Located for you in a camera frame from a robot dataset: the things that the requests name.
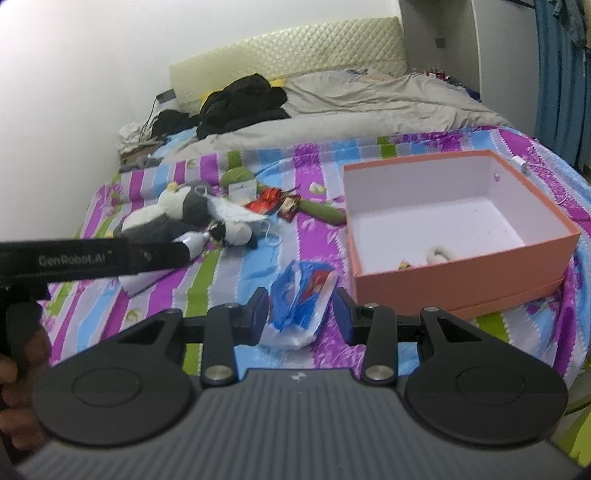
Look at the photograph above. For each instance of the flat red foil packet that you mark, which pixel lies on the flat red foil packet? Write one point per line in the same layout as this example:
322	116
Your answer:
263	201

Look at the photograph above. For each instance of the black bag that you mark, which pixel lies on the black bag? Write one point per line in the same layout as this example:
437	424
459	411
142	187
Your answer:
173	122

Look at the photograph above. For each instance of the white crumpled cloth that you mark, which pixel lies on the white crumpled cloth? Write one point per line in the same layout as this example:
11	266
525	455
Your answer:
134	134

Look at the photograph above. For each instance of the white spray bottle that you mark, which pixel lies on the white spray bottle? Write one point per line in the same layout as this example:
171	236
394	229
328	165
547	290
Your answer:
192	243

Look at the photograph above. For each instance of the grey white plush toy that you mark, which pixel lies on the grey white plush toy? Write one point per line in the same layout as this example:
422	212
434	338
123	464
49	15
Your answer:
184	207

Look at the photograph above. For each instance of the yellow cloth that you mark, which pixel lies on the yellow cloth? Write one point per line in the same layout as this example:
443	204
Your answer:
278	81

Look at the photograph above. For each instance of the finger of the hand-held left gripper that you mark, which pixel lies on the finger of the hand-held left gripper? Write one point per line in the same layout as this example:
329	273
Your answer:
164	256

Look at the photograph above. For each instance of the black clothes pile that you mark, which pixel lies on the black clothes pile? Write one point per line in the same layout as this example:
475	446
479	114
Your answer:
244	99

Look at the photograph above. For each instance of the small black white plush toy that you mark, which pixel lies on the small black white plush toy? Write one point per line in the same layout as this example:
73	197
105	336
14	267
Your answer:
233	234

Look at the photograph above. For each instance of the cream quilted headboard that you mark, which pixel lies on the cream quilted headboard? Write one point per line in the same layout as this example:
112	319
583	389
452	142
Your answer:
300	50

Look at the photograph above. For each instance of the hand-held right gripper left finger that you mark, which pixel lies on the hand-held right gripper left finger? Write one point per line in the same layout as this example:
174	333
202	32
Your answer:
261	310

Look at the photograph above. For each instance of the person's left hand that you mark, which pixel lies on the person's left hand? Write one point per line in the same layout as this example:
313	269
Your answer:
18	410

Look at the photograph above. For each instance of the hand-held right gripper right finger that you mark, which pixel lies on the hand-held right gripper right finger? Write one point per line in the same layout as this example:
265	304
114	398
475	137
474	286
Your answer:
341	310

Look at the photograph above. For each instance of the striped floral bed sheet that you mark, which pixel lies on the striped floral bed sheet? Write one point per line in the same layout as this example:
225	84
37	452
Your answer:
304	240

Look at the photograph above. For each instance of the blue curtain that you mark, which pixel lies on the blue curtain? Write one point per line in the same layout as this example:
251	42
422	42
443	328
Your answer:
561	92

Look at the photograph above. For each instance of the grey quilt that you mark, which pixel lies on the grey quilt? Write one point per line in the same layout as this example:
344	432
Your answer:
392	104

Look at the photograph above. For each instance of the orange cardboard box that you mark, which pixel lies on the orange cardboard box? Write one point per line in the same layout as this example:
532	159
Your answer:
452	282

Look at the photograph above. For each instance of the blue white plastic packet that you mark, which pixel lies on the blue white plastic packet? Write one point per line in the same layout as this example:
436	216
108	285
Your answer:
300	295

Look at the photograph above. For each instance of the long green plush toy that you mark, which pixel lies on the long green plush toy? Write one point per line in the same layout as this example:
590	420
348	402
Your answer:
238	174

